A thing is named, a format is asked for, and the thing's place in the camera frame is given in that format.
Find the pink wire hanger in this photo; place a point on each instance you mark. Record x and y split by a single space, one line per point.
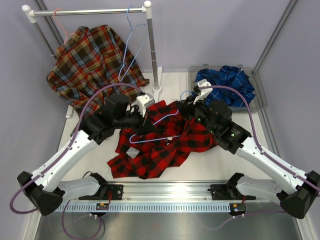
66 33

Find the light blue hanger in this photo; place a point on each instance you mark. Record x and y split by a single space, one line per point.
129 56

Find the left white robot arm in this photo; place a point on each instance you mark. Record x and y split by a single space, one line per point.
45 187

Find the blue plaid shirt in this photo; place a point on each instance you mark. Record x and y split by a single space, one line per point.
229 76

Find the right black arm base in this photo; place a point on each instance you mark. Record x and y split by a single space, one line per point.
222 192

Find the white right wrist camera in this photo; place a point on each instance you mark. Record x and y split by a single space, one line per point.
202 89

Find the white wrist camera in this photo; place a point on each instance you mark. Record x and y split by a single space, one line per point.
143 102
202 89

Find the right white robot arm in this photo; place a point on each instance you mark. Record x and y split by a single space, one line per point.
238 141

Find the white slotted cable duct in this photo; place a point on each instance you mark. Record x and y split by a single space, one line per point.
117 207

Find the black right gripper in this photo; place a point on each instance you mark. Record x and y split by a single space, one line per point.
186 107

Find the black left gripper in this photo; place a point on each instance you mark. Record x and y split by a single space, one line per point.
144 126

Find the red black checked shirt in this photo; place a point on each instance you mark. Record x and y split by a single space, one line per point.
149 155

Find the aluminium mounting rail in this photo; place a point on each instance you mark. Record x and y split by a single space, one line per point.
160 191

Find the clear grey plastic bin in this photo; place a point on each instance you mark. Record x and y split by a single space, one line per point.
257 104

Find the silver white clothes rack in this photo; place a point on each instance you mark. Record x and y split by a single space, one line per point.
146 9

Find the blue hanger holding red shirt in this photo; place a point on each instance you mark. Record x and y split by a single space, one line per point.
164 117

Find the brown plaid shirt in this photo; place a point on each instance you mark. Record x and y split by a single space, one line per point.
87 67

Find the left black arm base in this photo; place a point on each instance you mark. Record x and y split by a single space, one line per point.
113 192

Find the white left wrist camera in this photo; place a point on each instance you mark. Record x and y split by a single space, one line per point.
143 102

